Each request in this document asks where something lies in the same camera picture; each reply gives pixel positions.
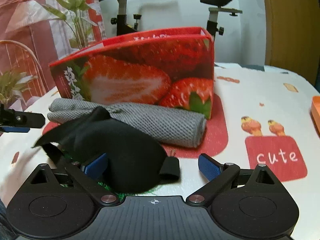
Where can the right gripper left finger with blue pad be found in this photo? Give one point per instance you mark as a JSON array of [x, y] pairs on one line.
[[85, 176]]

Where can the orange plastic dish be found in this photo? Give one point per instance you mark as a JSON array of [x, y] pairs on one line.
[[315, 111]]

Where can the green potted plant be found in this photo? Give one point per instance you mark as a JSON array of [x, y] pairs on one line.
[[81, 17]]

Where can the grey knitted cloth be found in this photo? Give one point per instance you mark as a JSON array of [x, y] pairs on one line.
[[167, 125]]

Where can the patterned white tablecloth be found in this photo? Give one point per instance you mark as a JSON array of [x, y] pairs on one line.
[[258, 117]]

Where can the wooden door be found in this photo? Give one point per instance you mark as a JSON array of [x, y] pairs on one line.
[[292, 36]]

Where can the black eye mask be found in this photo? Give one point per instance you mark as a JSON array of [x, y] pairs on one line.
[[135, 161]]

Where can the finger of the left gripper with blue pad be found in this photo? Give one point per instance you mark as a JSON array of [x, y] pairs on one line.
[[7, 129]]

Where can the red patterned curtain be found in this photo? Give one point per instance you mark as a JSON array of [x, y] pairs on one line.
[[27, 21]]

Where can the red strawberry cardboard box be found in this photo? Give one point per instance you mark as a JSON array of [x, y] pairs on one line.
[[171, 67]]

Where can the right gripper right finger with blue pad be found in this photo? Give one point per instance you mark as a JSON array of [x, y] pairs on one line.
[[221, 177]]

